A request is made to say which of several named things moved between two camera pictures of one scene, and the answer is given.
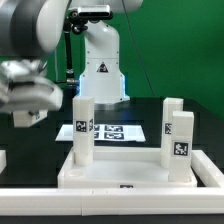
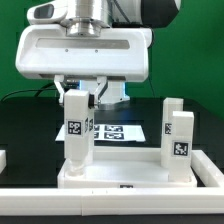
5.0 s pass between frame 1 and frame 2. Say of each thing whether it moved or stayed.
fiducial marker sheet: stayed
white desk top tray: stayed
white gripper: moved
